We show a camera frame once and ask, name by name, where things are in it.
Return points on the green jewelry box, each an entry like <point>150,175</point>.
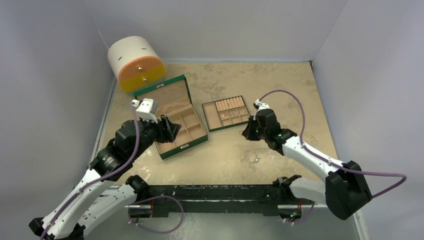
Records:
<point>175,101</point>

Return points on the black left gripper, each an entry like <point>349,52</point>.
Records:
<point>167,129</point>

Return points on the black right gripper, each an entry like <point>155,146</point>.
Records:
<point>253,129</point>

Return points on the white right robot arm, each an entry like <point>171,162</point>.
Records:
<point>342,186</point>

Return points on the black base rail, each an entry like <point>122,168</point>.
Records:
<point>265,199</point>

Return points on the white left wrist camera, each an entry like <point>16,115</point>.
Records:
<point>146,109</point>

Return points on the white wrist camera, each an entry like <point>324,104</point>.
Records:
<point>146,109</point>
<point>259,105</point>

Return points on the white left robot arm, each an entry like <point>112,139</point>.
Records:
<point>94,199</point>

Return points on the green jewelry tray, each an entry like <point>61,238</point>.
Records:
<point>214,109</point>

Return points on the white cylindrical drawer cabinet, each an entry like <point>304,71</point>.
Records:
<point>135,63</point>

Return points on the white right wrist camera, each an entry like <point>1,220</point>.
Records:
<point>259,105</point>

